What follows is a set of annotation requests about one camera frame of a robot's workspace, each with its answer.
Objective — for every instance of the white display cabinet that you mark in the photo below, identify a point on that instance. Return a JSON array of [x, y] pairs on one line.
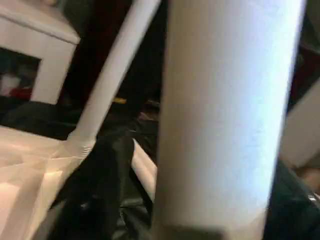
[[35, 55]]

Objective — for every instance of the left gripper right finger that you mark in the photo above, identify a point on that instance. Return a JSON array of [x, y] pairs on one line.
[[295, 210]]

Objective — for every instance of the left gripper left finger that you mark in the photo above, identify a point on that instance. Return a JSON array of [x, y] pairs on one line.
[[95, 195]]

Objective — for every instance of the black work mat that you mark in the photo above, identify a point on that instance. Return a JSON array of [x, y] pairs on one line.
[[30, 117]]

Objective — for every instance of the white plastic table top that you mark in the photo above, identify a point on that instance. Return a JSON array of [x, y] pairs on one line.
[[25, 175]]

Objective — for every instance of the black low cabinet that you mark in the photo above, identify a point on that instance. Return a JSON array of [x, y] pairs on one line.
[[150, 60]]

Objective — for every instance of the white plastic table leg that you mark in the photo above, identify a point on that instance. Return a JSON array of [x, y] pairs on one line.
[[225, 115], [115, 70]]

